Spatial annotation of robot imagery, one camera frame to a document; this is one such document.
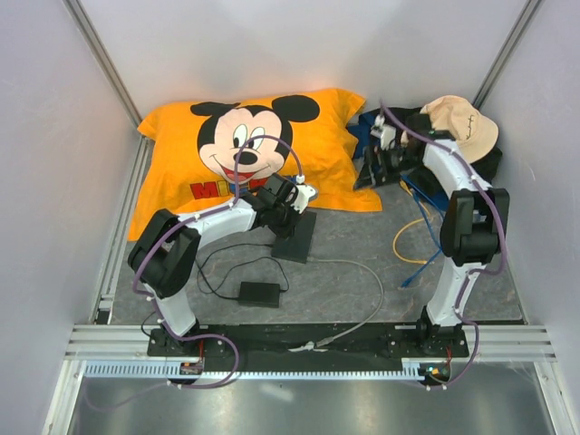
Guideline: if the black power cord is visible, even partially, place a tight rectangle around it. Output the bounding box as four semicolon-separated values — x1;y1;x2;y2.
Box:
194;243;291;300

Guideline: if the black power adapter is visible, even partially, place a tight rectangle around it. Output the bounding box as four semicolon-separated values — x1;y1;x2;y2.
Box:
237;282;281;308

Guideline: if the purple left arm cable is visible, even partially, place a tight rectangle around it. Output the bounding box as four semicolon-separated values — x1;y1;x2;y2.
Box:
81;134;309;411

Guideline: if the grey slotted cable duct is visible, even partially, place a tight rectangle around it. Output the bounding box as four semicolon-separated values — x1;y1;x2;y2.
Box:
83;357;427;379

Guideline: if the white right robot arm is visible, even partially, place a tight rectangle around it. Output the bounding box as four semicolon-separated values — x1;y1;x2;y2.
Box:
353;110;509;357

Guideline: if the beige bucket hat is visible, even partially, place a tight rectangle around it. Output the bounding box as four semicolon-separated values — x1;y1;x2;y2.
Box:
420;95;498;163

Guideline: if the blue ethernet cable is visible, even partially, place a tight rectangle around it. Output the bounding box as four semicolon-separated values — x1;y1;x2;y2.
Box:
401;174;445;290

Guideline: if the black network switch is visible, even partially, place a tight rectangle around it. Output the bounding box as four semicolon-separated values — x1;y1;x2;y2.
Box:
271;211;317;264

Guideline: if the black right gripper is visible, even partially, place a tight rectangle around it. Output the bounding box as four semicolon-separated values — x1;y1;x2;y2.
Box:
353;146;421;192

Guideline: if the blue and black garment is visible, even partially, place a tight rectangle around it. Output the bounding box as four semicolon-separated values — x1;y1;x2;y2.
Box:
347;107;503;211

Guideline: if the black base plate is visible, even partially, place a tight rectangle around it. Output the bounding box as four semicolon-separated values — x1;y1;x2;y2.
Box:
147;323;469;372

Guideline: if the yellow ethernet cable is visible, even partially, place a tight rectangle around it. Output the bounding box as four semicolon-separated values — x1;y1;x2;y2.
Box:
391;179;431;264

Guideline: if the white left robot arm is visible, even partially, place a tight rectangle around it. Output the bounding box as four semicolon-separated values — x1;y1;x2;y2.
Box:
128;174;318;356

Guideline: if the grey ethernet cable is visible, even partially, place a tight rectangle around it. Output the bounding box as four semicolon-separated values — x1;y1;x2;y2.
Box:
307;256;385;349

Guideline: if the orange Mickey Mouse pillow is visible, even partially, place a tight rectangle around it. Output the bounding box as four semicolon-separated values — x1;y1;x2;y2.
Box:
128;88;382;242

